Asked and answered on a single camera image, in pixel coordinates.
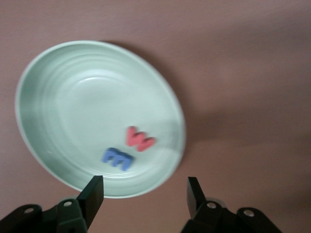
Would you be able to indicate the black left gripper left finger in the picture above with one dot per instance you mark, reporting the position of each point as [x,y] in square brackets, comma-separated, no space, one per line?
[73,216]

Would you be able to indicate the red foam letter w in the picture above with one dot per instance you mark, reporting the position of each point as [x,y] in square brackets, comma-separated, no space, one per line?
[136,142]

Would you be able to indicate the green plate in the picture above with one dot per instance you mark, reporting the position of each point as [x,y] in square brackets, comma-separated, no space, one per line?
[85,97]

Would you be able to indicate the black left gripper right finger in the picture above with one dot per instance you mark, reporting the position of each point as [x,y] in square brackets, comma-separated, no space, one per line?
[213,221]

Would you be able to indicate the blue foam letter m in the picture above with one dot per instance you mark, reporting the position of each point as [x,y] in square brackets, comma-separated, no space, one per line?
[109,155]

